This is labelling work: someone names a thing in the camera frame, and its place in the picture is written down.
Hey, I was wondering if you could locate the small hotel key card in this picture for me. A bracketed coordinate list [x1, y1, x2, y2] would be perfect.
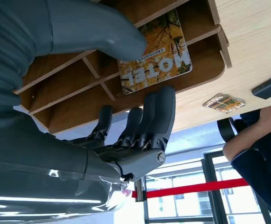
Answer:
[203, 93, 229, 110]
[213, 96, 246, 115]

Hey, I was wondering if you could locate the red barrier belt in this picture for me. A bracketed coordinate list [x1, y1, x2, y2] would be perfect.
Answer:
[131, 178, 250, 199]

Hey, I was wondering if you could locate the black card reader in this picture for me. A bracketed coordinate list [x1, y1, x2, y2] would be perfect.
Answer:
[251, 71, 271, 100]

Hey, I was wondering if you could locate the dark window frame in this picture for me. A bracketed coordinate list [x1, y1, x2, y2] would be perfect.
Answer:
[144, 151, 271, 224]

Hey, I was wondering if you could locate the person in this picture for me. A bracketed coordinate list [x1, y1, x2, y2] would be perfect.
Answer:
[222, 102, 271, 219]

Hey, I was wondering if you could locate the chrome stanchion post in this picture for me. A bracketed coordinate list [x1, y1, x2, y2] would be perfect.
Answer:
[134, 178, 147, 203]

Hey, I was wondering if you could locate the wooden card rack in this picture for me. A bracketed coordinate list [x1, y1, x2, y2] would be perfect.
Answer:
[14, 0, 232, 135]

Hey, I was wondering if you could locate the black office chair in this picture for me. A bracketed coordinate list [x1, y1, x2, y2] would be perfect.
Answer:
[217, 117, 238, 143]

